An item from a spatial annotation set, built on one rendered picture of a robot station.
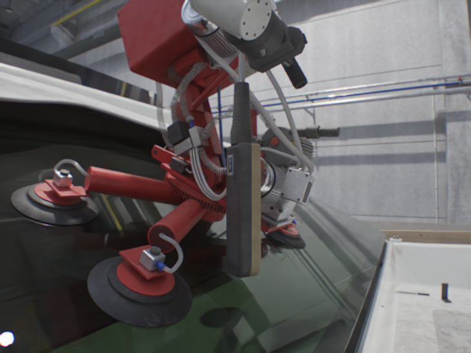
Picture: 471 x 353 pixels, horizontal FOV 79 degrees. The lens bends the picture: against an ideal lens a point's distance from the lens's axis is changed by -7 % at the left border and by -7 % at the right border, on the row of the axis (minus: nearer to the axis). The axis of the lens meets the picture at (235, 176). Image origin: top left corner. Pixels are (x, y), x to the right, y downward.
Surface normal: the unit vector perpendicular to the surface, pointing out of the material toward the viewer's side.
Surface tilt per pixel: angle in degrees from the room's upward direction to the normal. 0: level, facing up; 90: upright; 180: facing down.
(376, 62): 90
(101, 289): 30
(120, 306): 39
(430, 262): 90
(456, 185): 90
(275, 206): 81
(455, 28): 90
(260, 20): 128
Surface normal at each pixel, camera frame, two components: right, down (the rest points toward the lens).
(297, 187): -0.40, -0.17
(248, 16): 0.68, 0.61
